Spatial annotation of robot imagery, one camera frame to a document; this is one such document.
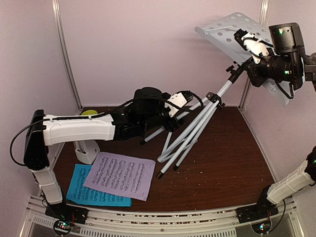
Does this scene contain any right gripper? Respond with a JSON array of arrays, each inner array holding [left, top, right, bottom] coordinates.
[[243, 45, 302, 85]]

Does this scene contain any white music stand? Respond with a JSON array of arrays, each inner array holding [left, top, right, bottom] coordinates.
[[139, 12, 290, 179]]

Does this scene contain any purple sheet music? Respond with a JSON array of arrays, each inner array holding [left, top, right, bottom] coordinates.
[[84, 152, 156, 201]]

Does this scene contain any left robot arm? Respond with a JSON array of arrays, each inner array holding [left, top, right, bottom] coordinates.
[[23, 87, 192, 219]]

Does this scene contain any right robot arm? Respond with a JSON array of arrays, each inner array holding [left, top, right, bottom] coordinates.
[[243, 23, 316, 218]]

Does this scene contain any green saucer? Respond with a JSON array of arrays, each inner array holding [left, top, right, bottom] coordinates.
[[81, 110, 98, 116]]

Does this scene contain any white metronome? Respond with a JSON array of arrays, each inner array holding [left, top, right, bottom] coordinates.
[[74, 140, 100, 165]]

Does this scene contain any blue sheet music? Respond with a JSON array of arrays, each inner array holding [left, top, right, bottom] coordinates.
[[66, 164, 132, 207]]

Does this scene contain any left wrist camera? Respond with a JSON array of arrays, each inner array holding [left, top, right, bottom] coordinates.
[[164, 91, 194, 118]]

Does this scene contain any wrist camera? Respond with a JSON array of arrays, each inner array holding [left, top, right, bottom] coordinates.
[[234, 29, 269, 64], [164, 91, 194, 118]]

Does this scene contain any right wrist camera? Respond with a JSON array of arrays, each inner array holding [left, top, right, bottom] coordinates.
[[234, 29, 269, 64]]

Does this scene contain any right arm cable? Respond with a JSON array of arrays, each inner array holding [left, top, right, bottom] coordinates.
[[274, 79, 297, 99]]

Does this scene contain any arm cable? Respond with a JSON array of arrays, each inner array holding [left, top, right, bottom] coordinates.
[[274, 79, 297, 99], [9, 93, 205, 168]]

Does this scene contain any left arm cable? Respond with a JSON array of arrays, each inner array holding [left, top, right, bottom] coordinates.
[[9, 93, 205, 168]]

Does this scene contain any right aluminium corner post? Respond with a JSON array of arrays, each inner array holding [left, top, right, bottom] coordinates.
[[239, 0, 269, 111]]

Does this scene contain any aluminium corner post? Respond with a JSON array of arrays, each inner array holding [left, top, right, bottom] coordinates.
[[51, 0, 83, 111], [239, 0, 269, 111]]

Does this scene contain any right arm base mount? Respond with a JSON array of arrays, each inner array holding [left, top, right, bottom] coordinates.
[[236, 193, 278, 235]]

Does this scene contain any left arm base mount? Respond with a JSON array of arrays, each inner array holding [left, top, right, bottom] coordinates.
[[44, 199, 88, 237]]

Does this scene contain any left aluminium corner post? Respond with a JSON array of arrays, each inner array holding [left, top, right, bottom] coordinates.
[[51, 0, 83, 111]]

